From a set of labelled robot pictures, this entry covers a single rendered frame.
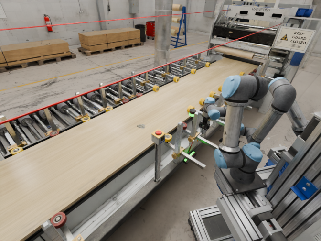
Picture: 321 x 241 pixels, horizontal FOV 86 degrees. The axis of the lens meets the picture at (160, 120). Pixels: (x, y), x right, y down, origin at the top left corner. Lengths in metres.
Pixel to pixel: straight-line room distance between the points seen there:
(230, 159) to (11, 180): 1.46
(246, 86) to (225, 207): 0.73
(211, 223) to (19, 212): 1.55
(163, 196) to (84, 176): 1.15
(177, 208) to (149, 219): 0.34
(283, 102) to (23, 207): 1.69
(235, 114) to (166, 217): 1.52
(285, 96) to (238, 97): 0.36
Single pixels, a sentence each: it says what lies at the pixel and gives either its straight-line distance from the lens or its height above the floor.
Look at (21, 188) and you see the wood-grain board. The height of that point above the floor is 0.90.
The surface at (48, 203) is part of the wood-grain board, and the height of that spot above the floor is 0.90.
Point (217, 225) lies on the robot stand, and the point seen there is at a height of 0.21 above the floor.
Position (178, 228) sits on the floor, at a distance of 2.15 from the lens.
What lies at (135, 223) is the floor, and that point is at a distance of 2.17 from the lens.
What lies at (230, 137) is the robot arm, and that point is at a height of 1.36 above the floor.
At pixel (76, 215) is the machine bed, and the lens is 1.49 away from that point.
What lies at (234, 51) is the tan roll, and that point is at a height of 1.07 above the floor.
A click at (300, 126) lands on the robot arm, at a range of 1.55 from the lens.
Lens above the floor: 1.99
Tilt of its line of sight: 37 degrees down
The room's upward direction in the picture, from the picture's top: 2 degrees clockwise
